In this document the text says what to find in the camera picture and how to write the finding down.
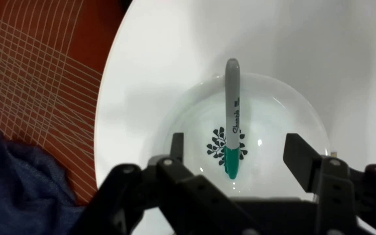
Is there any dark blue cloth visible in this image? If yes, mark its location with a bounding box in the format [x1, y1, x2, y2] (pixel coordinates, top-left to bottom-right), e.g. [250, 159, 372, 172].
[0, 113, 86, 235]

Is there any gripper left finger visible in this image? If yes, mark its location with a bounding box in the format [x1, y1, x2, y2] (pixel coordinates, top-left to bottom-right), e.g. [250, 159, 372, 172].
[71, 132, 260, 235]

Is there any white bowl with leaf print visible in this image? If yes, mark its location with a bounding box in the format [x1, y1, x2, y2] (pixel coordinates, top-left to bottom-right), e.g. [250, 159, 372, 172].
[94, 0, 376, 235]

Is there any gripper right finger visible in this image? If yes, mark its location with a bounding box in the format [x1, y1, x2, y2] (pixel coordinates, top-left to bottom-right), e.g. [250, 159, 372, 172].
[283, 133, 376, 235]

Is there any green marker with grey barrel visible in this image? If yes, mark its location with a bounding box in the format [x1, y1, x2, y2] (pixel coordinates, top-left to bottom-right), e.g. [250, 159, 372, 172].
[223, 58, 242, 180]

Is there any red cloth with white lines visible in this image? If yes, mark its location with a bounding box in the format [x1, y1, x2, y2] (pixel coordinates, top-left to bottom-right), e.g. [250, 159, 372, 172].
[0, 0, 127, 206]

